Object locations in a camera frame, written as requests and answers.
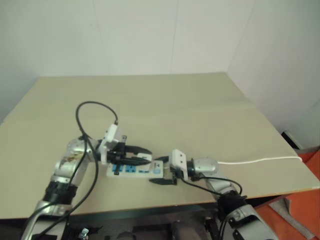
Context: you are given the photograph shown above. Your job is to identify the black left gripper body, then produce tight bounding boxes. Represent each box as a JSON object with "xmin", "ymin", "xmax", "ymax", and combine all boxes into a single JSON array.
[{"xmin": 106, "ymin": 135, "xmax": 129, "ymax": 176}]

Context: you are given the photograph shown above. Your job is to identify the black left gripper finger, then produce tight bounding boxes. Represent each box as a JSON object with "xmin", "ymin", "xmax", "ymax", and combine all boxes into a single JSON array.
[
  {"xmin": 124, "ymin": 145, "xmax": 153, "ymax": 155},
  {"xmin": 124, "ymin": 156, "xmax": 151, "ymax": 167}
]

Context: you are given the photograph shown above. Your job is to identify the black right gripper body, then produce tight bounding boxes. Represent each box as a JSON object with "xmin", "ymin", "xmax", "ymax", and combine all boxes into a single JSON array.
[{"xmin": 169, "ymin": 163, "xmax": 184, "ymax": 186}]

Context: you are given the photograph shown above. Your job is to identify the white charger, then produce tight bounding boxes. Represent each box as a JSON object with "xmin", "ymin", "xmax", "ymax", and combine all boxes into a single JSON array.
[{"xmin": 136, "ymin": 153, "xmax": 153, "ymax": 164}]

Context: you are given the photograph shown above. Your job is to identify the white power strip blue sockets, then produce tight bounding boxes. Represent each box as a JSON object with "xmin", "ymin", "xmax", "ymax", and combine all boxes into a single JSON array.
[{"xmin": 106, "ymin": 160, "xmax": 164, "ymax": 180}]

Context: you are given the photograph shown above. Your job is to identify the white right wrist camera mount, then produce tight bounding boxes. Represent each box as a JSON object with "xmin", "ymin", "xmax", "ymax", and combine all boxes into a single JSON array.
[{"xmin": 168, "ymin": 149, "xmax": 189, "ymax": 180}]

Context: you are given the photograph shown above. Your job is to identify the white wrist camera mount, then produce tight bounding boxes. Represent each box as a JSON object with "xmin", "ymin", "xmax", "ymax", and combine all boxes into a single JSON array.
[
  {"xmin": 96, "ymin": 124, "xmax": 121, "ymax": 165},
  {"xmin": 168, "ymin": 149, "xmax": 189, "ymax": 180}
]

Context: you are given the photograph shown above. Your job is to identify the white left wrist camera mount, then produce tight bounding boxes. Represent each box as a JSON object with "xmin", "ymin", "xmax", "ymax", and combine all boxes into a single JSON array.
[{"xmin": 96, "ymin": 124, "xmax": 121, "ymax": 165}]

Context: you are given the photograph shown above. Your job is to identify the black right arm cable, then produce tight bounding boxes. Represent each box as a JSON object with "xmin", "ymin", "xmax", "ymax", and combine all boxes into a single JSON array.
[{"xmin": 178, "ymin": 175, "xmax": 249, "ymax": 240}]

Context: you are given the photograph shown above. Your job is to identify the white power strip cable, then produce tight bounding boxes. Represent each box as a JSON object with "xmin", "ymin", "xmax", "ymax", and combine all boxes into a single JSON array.
[{"xmin": 216, "ymin": 156, "xmax": 303, "ymax": 166}]

